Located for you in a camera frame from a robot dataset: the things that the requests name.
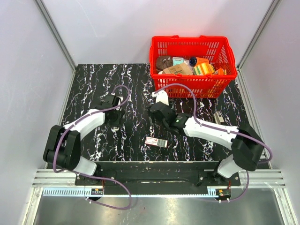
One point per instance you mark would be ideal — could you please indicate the red plastic basket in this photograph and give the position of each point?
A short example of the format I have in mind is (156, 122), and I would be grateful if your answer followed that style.
(214, 48)

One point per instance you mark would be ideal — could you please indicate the teal white box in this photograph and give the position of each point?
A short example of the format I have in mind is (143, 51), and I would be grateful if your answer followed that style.
(177, 60)

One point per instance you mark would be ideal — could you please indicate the yellow green striped box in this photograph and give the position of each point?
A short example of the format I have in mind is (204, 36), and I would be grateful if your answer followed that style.
(203, 69)

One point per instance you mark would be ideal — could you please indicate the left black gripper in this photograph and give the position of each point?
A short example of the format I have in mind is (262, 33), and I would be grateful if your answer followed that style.
(119, 112)

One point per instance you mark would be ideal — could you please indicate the orange bottle blue cap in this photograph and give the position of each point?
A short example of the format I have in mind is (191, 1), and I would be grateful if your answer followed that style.
(194, 61)

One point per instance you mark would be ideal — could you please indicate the red white staple box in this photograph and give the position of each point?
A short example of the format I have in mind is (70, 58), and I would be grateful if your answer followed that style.
(156, 142)

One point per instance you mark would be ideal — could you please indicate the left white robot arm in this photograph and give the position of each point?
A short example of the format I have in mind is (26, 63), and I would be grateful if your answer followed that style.
(63, 146)

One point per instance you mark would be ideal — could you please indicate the large beige stapler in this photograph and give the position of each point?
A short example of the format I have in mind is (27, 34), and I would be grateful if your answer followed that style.
(219, 118)

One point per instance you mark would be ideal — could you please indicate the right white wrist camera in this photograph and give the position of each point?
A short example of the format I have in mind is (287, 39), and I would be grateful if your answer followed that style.
(161, 97)

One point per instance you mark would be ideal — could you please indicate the orange small packet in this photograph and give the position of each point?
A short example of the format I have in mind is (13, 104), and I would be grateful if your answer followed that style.
(220, 71)

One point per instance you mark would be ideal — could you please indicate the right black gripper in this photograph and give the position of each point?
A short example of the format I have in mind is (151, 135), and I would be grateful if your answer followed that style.
(175, 113)

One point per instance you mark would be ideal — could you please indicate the black mounting base plate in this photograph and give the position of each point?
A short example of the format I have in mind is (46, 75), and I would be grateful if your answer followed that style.
(192, 172)

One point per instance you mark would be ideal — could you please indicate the brown cardboard packet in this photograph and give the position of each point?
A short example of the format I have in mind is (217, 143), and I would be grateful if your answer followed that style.
(179, 69)

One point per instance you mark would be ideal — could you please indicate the small white stapler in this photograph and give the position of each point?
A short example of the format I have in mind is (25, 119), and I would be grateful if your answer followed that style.
(115, 129)

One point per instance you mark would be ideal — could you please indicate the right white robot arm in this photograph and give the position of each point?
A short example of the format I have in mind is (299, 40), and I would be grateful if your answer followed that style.
(245, 144)

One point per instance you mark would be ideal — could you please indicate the brown round item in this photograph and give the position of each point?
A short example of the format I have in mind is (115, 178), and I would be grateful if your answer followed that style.
(164, 62)

